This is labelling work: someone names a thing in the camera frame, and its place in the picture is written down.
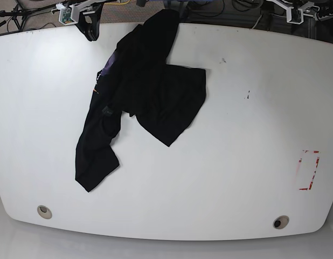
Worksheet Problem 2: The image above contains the white power strip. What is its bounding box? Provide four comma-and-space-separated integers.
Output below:
315, 6, 333, 22

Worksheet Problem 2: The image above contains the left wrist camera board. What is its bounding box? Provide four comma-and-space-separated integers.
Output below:
286, 9, 304, 25

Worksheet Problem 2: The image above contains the left table cable grommet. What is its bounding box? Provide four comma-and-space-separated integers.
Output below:
37, 206, 52, 220

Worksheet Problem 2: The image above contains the black T-shirt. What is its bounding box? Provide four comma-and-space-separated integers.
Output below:
75, 9, 206, 192

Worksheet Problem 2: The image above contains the right table cable grommet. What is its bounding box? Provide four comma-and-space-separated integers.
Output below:
273, 215, 289, 229

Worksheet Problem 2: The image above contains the red tape rectangle marking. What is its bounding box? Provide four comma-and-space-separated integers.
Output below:
296, 150, 320, 190

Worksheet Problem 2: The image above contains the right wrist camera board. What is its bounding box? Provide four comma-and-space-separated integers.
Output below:
59, 8, 73, 25

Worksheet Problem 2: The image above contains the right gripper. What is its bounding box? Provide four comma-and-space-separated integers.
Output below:
52, 0, 105, 41

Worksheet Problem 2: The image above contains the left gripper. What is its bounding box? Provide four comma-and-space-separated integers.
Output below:
268, 0, 316, 18

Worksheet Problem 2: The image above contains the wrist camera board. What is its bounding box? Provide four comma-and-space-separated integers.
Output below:
59, 8, 73, 25
286, 9, 304, 25

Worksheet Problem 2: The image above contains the black tripod stand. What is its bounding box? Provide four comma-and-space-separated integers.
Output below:
0, 1, 56, 33

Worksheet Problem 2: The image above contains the table cable grommet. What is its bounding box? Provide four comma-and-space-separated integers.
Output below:
273, 215, 289, 229
37, 206, 52, 220

